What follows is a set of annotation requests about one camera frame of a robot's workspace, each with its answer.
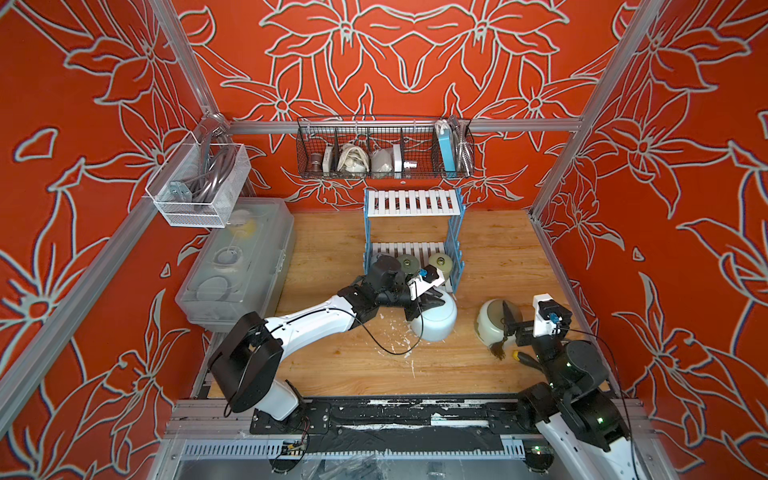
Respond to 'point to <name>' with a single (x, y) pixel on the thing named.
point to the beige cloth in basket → (353, 161)
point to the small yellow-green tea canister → (443, 263)
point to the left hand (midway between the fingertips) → (441, 294)
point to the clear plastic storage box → (246, 268)
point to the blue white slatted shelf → (448, 203)
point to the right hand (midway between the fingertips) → (521, 298)
